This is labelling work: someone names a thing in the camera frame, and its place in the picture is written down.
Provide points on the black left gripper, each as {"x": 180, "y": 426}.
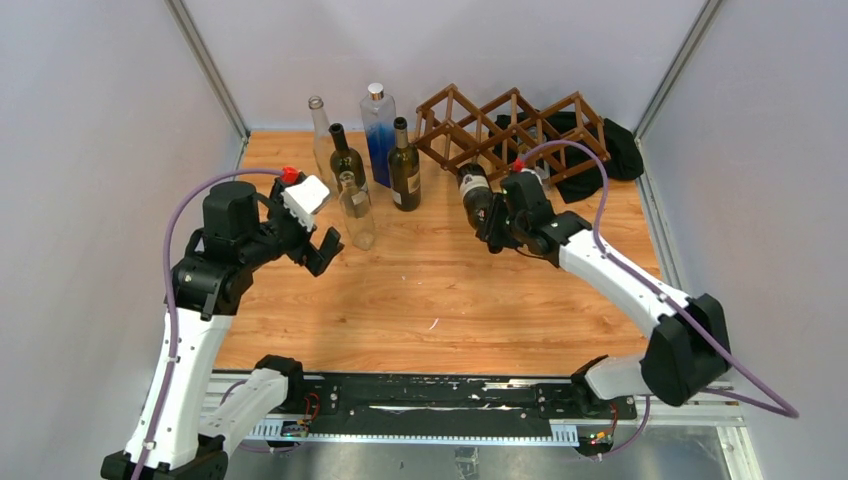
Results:
{"x": 314, "y": 258}

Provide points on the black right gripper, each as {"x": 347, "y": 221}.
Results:
{"x": 489, "y": 231}

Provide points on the dark bottle rack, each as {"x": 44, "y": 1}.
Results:
{"x": 475, "y": 192}

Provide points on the dark bottle white label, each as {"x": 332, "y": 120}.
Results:
{"x": 345, "y": 158}

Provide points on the dark bottle barcode label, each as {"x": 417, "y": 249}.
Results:
{"x": 404, "y": 167}

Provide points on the clear round glass bottle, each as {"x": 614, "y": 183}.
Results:
{"x": 323, "y": 146}

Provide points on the blue square glass bottle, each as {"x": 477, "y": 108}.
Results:
{"x": 378, "y": 111}

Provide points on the small clear bottle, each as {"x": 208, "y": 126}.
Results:
{"x": 539, "y": 166}

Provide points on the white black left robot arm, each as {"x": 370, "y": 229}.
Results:
{"x": 242, "y": 231}

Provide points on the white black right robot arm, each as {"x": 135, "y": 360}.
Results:
{"x": 687, "y": 335}

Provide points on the brown wooden wine rack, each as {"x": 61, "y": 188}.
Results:
{"x": 453, "y": 131}

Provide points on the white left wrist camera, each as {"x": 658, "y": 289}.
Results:
{"x": 305, "y": 200}

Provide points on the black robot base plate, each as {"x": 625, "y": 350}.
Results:
{"x": 443, "y": 409}

